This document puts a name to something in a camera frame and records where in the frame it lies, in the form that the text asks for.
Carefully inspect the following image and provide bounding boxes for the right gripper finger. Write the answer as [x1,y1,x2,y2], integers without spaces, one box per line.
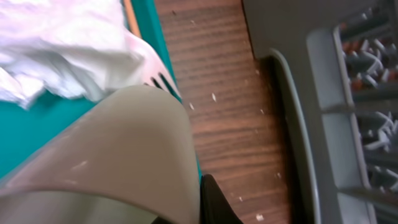
[152,174,241,223]

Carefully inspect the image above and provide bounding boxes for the white paper cup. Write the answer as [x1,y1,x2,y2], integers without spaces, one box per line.
[1,85,200,223]

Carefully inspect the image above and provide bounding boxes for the white napkin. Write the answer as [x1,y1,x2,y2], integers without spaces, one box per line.
[1,0,155,109]

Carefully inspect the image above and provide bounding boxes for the grey plastic dishwasher rack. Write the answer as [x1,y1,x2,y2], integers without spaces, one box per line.
[243,0,397,223]

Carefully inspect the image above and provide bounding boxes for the white plastic fork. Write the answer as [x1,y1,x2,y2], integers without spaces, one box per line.
[126,34,182,101]

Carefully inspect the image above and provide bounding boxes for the teal plastic serving tray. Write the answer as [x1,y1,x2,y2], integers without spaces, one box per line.
[0,0,203,184]

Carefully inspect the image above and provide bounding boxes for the wooden chopstick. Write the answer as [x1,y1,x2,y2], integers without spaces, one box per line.
[123,0,142,38]

